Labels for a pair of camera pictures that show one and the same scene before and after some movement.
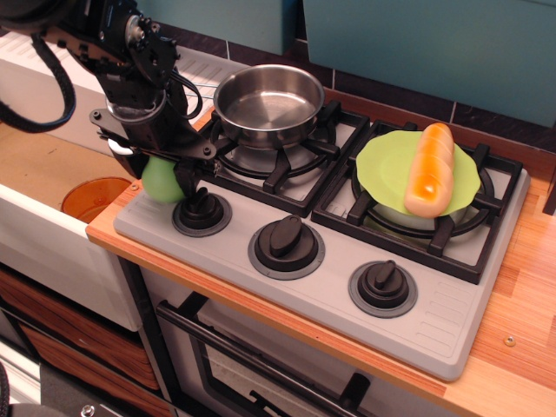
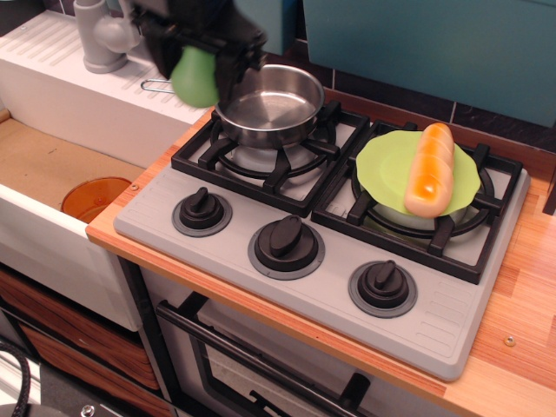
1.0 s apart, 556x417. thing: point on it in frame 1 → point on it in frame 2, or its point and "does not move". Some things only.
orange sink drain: [85, 199] does not move
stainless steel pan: [268, 105] does not move
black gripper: [142, 121] → [221, 27]
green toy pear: [159, 180] → [194, 77]
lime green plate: [383, 162] does not move
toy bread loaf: [429, 188] does not move
